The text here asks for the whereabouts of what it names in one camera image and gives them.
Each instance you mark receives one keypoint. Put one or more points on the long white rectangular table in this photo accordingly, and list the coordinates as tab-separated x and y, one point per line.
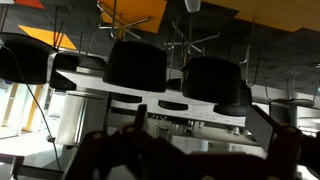
86	78

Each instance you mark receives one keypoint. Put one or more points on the white kitchen counter cabinets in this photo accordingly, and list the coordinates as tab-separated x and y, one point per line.
206	133

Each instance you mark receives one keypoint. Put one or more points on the stainless steel fridge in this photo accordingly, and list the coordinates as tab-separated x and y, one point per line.
70	120

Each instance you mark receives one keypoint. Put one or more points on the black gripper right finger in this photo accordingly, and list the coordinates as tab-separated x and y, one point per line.
286	153

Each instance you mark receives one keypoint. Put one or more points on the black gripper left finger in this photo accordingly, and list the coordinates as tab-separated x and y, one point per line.
113	150

